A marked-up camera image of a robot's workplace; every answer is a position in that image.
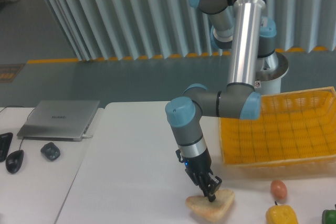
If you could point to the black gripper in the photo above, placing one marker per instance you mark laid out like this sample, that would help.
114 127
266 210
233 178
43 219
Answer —
199 171

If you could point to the triangular toasted bread slice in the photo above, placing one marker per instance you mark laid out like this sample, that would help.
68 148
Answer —
211 211

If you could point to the black computer mouse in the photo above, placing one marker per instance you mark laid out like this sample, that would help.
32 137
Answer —
14 161

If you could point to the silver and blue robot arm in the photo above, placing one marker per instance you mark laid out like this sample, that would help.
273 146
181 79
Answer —
235 26

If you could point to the yellow wicker basket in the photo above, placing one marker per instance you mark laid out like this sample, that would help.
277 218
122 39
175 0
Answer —
293 127

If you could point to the brown egg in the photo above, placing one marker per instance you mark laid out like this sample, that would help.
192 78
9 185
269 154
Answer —
278 189

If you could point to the yellow bell pepper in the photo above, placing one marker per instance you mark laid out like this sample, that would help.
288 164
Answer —
281 214

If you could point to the green bell pepper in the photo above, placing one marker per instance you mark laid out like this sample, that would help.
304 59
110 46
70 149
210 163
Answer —
328 216

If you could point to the black earbud case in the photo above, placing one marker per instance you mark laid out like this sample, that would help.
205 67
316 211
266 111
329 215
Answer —
50 151

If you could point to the silver laptop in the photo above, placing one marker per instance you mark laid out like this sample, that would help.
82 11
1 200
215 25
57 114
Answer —
62 120

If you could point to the black keyboard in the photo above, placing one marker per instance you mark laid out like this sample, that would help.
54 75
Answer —
5 142

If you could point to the white laptop cable plug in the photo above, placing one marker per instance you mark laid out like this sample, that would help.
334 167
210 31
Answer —
86 136

